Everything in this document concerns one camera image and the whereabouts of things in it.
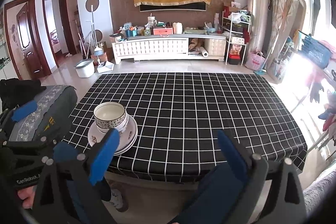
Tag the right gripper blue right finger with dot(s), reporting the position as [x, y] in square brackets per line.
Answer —
[237, 158]

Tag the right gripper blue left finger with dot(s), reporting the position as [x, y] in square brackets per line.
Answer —
[101, 154]

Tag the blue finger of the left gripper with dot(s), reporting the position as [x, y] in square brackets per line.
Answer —
[63, 152]
[24, 111]

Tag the small white patterned plate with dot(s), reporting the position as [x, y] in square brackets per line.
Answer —
[95, 136]

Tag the white plate pink petals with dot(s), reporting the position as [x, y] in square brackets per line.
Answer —
[125, 139]

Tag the cream white bowl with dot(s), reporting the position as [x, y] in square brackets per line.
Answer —
[119, 124]

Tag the large plain white plate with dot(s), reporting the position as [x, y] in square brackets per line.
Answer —
[117, 153]

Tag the green patterned bowl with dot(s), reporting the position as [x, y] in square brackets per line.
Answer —
[109, 111]

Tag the person's left hand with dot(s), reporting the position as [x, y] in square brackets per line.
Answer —
[27, 196]

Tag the grey sofa cover cloth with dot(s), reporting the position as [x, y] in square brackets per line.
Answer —
[54, 105]

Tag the dark wooden door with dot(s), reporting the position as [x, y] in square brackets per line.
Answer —
[23, 40]

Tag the white mop bucket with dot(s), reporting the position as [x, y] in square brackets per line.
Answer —
[85, 68]

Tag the black white grid tablecloth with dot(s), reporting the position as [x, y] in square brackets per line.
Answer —
[179, 116]

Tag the pink tote bag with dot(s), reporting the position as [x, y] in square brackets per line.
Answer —
[255, 60]

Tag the white paper roll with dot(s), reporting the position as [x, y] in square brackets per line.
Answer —
[203, 52]

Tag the white TV cabinet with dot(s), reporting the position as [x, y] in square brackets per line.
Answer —
[170, 47]

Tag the pink storage box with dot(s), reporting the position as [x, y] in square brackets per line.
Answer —
[163, 31]

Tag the white metal shelf rack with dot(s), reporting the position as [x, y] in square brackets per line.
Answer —
[235, 28]

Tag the blue plastic basket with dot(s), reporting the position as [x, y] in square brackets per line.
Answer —
[314, 50]

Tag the white plastic jug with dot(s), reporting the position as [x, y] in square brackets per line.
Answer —
[177, 28]

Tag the standing arched mirror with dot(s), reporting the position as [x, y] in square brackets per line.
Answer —
[286, 41]

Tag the silver standing air conditioner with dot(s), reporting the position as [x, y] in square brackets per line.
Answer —
[259, 14]

